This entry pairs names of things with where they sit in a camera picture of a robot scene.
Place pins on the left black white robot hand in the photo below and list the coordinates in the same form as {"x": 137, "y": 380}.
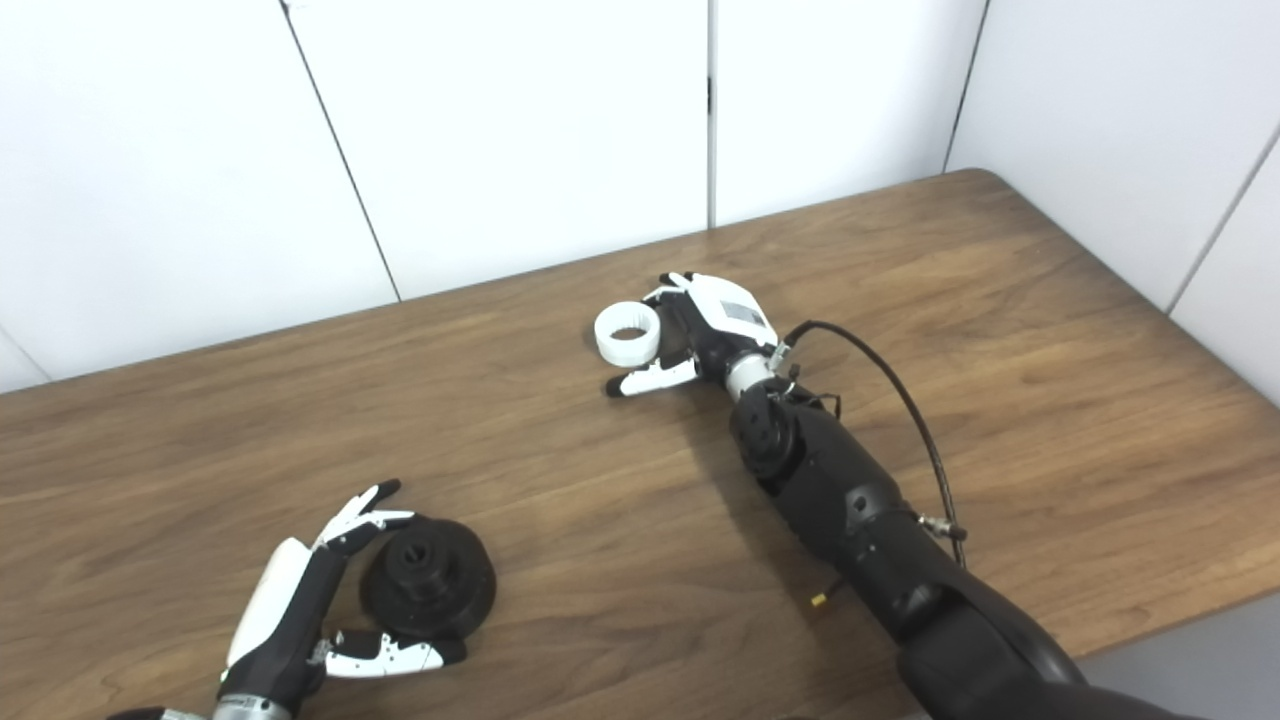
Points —
{"x": 280, "y": 610}

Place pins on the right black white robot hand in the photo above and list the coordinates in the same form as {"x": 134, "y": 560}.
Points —
{"x": 725, "y": 320}

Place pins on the round black plastic part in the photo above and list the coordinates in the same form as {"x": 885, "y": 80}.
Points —
{"x": 430, "y": 585}

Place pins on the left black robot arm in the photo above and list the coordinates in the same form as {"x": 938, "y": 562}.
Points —
{"x": 190, "y": 712}

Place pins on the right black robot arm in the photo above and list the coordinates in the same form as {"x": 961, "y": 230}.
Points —
{"x": 860, "y": 510}

